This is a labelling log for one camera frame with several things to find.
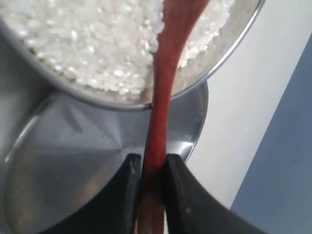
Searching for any steel bowl of rice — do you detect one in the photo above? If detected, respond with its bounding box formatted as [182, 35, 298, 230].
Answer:
[0, 0, 264, 110]

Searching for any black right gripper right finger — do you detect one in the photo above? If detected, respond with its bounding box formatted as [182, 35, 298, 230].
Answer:
[159, 153, 312, 234]

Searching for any round steel plate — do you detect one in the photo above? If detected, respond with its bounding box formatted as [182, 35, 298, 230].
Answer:
[4, 79, 210, 234]

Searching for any dark red wooden spoon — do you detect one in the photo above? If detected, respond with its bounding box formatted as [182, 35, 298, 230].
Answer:
[136, 0, 208, 234]

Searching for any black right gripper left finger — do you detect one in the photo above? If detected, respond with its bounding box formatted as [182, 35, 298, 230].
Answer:
[45, 154, 141, 234]

